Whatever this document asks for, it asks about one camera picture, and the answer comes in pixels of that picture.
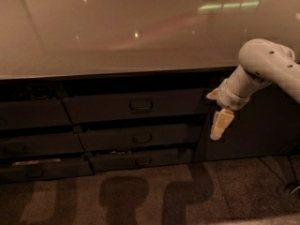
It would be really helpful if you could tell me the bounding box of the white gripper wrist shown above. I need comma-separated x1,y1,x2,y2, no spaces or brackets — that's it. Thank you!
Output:
206,79,249,141

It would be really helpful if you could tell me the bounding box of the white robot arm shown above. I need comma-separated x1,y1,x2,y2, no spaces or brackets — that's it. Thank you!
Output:
206,38,300,141

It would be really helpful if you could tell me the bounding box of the dark cabinet door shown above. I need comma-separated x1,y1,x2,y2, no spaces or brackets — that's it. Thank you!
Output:
191,67,300,163

